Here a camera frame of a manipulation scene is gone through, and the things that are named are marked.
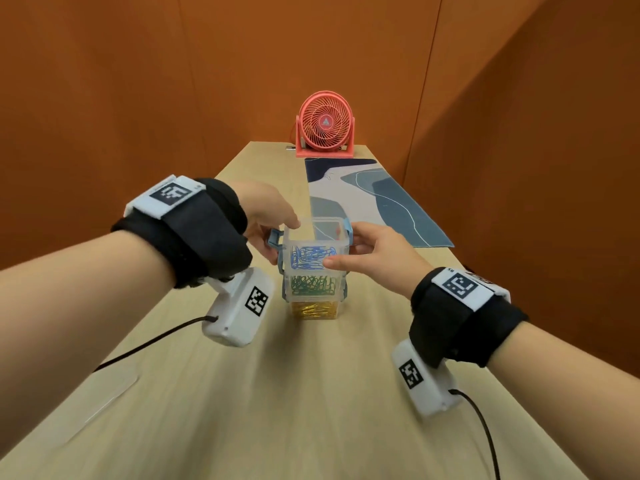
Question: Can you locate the person's left hand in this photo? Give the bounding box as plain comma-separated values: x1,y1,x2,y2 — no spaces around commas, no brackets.
232,182,302,266

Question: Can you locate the person's right hand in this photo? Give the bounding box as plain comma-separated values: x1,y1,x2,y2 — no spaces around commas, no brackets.
323,222,435,301

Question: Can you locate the clear box with blue latches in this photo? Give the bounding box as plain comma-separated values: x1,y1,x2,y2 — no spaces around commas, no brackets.
289,298,346,321
279,272,349,303
267,217,357,275

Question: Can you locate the heap of blue paper clips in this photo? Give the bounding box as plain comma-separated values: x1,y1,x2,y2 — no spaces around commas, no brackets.
289,244,339,271

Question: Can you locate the heap of green paper clips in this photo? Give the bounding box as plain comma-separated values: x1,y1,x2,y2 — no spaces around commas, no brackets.
291,274,337,297

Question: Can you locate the heap of gold paper clips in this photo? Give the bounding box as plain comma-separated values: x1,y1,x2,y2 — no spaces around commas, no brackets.
291,302,340,321

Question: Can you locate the person's left forearm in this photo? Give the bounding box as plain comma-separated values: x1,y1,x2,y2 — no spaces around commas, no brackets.
0,230,177,461

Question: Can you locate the person's right forearm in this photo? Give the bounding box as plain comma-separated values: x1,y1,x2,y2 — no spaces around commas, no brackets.
487,322,640,480

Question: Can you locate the blue patterned desk mat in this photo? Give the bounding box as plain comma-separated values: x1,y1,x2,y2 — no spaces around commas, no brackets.
304,158,455,249

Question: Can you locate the black left wristband with tags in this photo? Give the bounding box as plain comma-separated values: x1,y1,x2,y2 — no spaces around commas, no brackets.
111,174,253,289

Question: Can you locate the pink desk fan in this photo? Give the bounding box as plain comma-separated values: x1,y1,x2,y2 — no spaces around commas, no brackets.
295,90,357,159

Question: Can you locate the clear plastic lid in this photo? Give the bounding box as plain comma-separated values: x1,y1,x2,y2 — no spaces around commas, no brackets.
65,367,141,443

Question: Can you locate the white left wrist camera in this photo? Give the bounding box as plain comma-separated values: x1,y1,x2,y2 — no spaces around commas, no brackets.
201,267,276,348

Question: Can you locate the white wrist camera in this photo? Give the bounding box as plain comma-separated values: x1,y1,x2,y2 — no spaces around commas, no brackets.
201,267,276,348
391,339,463,417

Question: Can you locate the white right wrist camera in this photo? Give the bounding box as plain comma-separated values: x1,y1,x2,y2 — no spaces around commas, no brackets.
391,339,463,417

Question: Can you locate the black left camera cable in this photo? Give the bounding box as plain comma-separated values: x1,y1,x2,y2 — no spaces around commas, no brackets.
93,315,219,373

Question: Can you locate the black camera cable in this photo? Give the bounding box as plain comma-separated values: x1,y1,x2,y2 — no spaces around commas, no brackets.
93,315,219,373
448,388,502,480

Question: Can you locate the black right camera cable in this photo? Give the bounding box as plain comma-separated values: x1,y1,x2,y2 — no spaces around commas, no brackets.
448,388,502,480

